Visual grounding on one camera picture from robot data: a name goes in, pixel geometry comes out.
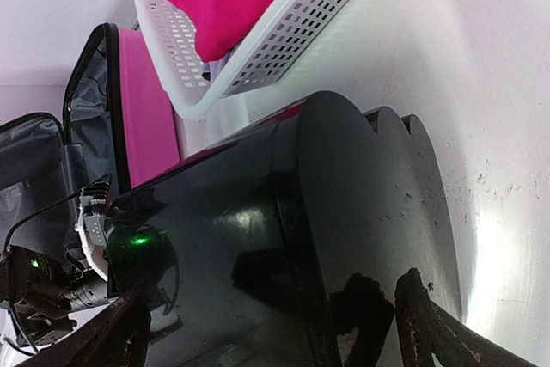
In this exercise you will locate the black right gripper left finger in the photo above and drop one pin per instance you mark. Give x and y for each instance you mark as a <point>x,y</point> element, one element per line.
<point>117,336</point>

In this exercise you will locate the pink and black drawer organizer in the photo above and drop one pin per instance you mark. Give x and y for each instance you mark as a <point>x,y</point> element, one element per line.
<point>263,244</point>

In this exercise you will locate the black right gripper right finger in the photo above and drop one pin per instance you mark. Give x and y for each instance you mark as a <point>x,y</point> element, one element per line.
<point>428,334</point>

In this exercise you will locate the white perforated plastic basket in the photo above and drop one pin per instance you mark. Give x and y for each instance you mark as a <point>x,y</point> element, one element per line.
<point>273,45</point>

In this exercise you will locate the lilac purple shirt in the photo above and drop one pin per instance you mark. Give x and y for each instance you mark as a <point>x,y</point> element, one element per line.
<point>212,69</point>

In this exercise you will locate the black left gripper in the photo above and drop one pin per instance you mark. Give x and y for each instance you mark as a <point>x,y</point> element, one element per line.
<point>40,296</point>

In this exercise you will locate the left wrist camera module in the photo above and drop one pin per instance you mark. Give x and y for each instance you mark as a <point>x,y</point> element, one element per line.
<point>94,201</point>

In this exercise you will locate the pink hard-shell kids suitcase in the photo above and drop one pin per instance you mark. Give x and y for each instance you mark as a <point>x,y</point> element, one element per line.
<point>116,120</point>

